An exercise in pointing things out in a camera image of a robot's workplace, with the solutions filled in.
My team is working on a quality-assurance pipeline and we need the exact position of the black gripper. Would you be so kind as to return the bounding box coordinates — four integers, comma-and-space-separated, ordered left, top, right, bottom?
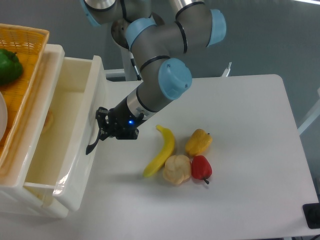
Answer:
95, 96, 150, 141

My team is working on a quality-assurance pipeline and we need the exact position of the white top drawer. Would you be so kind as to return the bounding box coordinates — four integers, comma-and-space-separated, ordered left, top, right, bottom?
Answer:
24, 56, 106, 218

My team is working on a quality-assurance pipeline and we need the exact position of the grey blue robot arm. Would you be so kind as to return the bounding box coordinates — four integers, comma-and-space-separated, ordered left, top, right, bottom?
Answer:
81, 0, 227, 140

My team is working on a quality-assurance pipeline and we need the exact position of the white drawer cabinet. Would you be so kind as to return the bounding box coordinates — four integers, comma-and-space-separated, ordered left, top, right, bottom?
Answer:
0, 44, 68, 218

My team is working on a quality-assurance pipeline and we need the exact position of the glazed cruller donut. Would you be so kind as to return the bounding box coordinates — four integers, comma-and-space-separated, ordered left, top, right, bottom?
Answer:
42, 109, 54, 133

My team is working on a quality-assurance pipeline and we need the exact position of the yellow banana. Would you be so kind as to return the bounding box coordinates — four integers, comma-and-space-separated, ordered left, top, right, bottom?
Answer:
142, 124, 175, 178

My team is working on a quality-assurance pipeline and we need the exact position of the beige bread roll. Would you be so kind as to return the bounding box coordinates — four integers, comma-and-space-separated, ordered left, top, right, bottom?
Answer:
162, 154, 192, 185

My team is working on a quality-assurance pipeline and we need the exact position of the white plate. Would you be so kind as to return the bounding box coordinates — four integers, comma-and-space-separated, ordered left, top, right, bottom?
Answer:
0, 93, 8, 140

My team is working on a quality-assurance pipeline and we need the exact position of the yellow bell pepper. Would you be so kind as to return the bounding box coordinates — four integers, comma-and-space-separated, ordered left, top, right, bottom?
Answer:
184, 129, 213, 157

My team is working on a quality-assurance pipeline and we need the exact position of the green bell pepper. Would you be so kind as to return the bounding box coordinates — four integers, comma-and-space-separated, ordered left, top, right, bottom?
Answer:
0, 48, 24, 86

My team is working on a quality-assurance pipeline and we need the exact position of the orange woven basket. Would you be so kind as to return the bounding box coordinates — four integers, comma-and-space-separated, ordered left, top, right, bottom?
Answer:
0, 23, 50, 165

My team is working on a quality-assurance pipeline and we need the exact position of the red bell pepper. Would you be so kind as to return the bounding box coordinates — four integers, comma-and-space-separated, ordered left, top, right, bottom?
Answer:
191, 155, 213, 185

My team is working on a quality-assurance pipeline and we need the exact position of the black device at table corner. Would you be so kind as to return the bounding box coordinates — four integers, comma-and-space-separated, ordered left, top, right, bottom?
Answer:
302, 203, 320, 229

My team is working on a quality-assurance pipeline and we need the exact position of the white frame at right edge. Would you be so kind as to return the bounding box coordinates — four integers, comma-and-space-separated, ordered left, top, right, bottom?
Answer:
297, 98, 320, 135

